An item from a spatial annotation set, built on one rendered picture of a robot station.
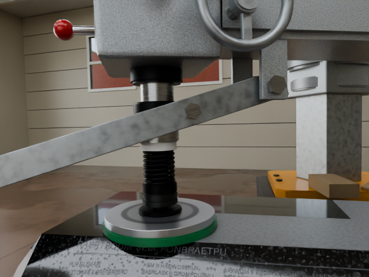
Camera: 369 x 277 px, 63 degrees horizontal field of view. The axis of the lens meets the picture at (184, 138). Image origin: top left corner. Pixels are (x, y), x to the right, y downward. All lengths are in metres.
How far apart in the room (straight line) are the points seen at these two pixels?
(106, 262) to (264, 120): 6.17
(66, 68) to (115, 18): 8.11
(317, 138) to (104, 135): 1.04
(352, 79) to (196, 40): 0.95
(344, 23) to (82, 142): 0.50
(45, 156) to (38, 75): 8.65
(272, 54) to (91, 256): 0.47
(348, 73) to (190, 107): 0.94
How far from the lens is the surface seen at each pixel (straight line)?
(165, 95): 0.56
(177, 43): 0.49
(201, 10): 0.46
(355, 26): 0.64
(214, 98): 0.54
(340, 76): 1.35
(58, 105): 8.67
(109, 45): 0.49
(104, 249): 0.57
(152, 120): 0.52
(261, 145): 6.62
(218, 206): 0.73
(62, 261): 0.59
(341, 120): 1.40
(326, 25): 0.61
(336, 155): 1.39
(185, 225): 0.52
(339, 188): 1.15
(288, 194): 1.23
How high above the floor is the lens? 1.05
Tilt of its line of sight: 3 degrees down
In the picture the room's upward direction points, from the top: 1 degrees counter-clockwise
